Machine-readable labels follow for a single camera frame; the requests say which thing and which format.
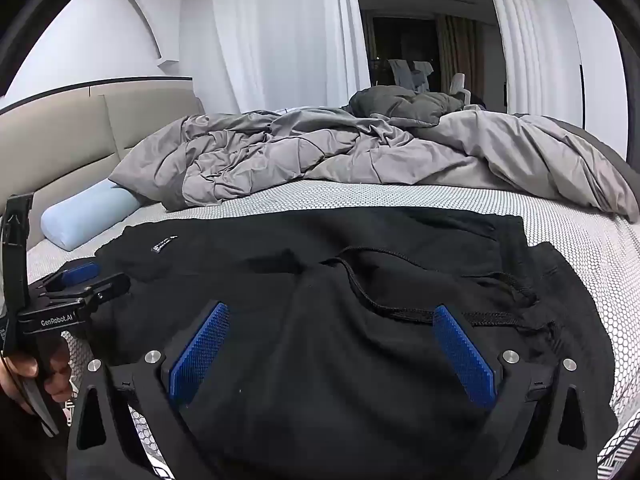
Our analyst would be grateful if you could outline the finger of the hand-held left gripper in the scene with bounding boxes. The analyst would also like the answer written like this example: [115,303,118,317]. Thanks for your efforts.
[77,272,132,312]
[36,261,101,295]

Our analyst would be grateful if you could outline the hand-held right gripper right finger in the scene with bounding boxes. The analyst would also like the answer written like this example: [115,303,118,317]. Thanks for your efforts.
[432,304,608,480]

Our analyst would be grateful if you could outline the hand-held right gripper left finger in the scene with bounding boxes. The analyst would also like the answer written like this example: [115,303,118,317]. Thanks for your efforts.
[67,301,231,480]

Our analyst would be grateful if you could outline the black pants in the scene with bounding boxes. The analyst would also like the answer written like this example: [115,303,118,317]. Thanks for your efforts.
[92,207,623,480]

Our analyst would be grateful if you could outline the person's left hand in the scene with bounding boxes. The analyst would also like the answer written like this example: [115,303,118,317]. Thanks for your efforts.
[0,342,73,416]

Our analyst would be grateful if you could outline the light blue pillow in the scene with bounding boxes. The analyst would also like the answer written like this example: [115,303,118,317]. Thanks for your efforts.
[40,180,143,252]

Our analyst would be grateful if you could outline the beige padded headboard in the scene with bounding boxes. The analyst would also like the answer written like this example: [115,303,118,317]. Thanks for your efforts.
[0,77,206,271]

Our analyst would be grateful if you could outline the bed with honeycomb mesh cover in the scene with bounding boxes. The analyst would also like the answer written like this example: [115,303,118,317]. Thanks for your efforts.
[25,180,640,480]

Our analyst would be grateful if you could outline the grey duvet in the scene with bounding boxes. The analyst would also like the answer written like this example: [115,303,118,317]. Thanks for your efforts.
[107,105,640,223]

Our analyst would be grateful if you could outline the dark grey blanket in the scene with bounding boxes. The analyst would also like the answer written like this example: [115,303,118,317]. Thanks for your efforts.
[347,85,468,126]

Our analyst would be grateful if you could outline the grey chair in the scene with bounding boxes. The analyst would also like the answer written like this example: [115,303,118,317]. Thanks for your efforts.
[388,58,413,88]
[412,61,434,93]

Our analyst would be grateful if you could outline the white curtain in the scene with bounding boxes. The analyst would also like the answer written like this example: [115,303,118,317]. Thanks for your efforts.
[477,0,583,118]
[210,0,371,113]

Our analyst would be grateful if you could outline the brown curtain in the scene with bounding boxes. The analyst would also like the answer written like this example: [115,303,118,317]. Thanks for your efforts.
[435,15,483,106]

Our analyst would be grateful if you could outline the white wardrobe doors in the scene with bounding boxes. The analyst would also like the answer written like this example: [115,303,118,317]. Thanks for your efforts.
[552,0,626,158]

